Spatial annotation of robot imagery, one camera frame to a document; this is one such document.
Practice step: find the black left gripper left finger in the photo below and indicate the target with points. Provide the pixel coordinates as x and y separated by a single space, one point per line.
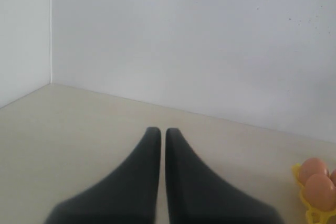
127 195

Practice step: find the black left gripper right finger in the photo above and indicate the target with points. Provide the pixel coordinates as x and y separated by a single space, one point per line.
196 194

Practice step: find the yellow plastic egg tray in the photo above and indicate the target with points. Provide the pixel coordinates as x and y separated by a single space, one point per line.
312 215

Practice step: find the brown egg packed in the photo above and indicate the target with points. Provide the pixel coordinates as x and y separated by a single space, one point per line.
310 167
333 177

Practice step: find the brown egg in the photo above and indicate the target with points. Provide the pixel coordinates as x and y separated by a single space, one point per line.
319 191

